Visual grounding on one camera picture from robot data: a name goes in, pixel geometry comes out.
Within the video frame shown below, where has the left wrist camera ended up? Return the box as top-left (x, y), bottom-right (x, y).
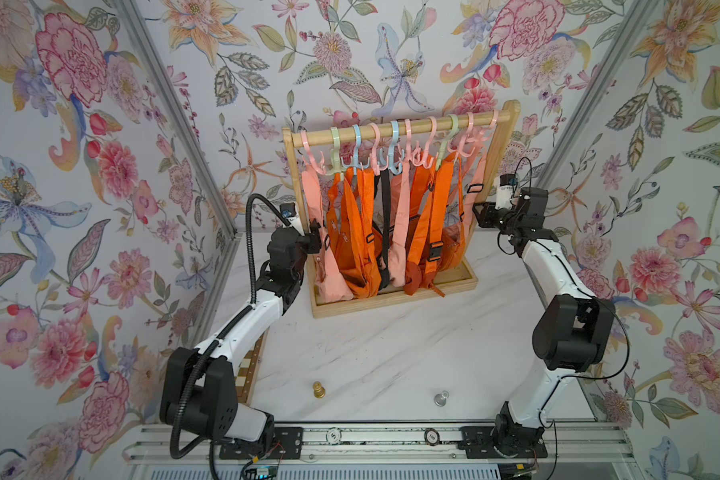
top-left (279, 202), bottom-right (304, 235)

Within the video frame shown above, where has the orange sling bag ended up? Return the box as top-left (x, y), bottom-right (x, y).
top-left (404, 153), bottom-right (465, 296)
top-left (326, 169), bottom-right (382, 299)

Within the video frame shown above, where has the pink sling bag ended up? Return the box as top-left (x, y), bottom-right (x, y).
top-left (301, 167), bottom-right (353, 303)

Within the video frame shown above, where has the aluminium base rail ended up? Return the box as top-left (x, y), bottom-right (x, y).
top-left (122, 422), bottom-right (637, 467)

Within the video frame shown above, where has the wooden chessboard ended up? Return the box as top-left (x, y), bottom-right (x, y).
top-left (235, 331), bottom-right (268, 405)

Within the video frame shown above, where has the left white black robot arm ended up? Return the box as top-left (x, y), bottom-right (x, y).
top-left (159, 194), bottom-right (321, 460)

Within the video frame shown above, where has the black bag strap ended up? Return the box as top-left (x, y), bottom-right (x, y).
top-left (379, 170), bottom-right (394, 289)

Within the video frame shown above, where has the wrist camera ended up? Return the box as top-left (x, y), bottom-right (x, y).
top-left (279, 202), bottom-right (304, 235)
top-left (494, 173), bottom-right (517, 209)

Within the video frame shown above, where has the gold chess piece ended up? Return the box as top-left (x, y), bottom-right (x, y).
top-left (313, 381), bottom-right (326, 399)

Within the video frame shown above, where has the silver chess piece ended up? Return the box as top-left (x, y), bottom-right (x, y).
top-left (434, 390), bottom-right (449, 407)

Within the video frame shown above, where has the far right pink bag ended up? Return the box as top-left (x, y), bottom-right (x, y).
top-left (459, 148), bottom-right (486, 255)

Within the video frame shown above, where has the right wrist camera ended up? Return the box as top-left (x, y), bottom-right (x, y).
top-left (494, 173), bottom-right (517, 209)

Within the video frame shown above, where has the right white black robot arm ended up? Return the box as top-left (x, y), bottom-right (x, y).
top-left (472, 187), bottom-right (615, 458)

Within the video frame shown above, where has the wooden clothes rack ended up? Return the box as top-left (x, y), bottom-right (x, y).
top-left (282, 100), bottom-right (521, 318)

